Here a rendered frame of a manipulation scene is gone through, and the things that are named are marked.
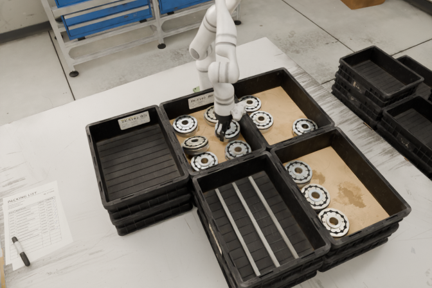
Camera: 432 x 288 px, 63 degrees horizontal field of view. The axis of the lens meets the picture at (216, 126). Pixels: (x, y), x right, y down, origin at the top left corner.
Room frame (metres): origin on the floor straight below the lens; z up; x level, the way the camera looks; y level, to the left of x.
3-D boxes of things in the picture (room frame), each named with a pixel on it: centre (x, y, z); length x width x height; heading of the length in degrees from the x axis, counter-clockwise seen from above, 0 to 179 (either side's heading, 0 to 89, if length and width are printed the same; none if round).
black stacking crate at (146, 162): (0.83, 0.31, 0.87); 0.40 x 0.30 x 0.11; 21
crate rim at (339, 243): (0.67, -0.40, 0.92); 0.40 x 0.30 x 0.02; 21
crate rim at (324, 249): (0.56, -0.12, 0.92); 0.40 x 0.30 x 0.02; 21
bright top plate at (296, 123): (0.97, -0.36, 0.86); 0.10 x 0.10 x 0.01
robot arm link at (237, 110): (0.93, -0.05, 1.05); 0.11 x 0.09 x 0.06; 67
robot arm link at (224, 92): (0.94, -0.02, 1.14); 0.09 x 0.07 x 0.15; 82
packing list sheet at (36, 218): (0.67, 0.72, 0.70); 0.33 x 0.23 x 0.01; 27
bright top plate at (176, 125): (1.01, 0.13, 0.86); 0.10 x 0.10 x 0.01
